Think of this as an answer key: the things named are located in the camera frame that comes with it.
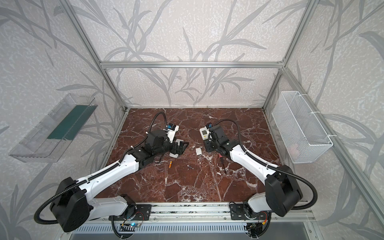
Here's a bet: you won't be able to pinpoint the white wire mesh basket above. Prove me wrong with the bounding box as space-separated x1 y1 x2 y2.
272 91 333 164

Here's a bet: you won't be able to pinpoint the left black corrugated cable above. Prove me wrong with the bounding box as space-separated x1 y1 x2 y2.
33 111 169 225

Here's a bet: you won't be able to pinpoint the red white remote control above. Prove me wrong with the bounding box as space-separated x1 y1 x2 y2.
169 151 180 159

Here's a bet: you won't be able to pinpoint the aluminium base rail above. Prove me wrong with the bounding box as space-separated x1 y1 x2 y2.
62 201 316 224

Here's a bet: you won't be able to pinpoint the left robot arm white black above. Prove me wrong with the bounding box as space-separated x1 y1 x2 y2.
34 130 189 233

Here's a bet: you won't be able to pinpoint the white remote control yellow buttons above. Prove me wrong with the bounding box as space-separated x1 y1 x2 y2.
199 126 209 141

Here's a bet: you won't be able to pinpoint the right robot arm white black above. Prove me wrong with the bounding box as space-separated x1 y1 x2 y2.
200 125 318 220

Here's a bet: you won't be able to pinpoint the aluminium frame crossbar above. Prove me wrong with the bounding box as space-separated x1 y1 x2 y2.
100 62 283 69

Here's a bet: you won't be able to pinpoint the black corrugated cable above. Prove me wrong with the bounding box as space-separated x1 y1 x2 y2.
214 118 318 211
33 111 169 225

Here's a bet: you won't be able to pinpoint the right black corrugated cable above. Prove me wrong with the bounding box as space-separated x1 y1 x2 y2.
214 118 318 211

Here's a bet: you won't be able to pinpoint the clear plastic wall bin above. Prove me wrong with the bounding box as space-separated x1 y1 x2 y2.
9 94 98 163

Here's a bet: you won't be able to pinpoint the pink handled screwdriver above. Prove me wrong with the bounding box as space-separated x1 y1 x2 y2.
219 155 227 174

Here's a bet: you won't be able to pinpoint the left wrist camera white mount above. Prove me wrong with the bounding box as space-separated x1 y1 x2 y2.
165 123 179 143

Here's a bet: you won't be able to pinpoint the white battery cover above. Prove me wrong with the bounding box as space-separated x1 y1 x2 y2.
196 148 202 156

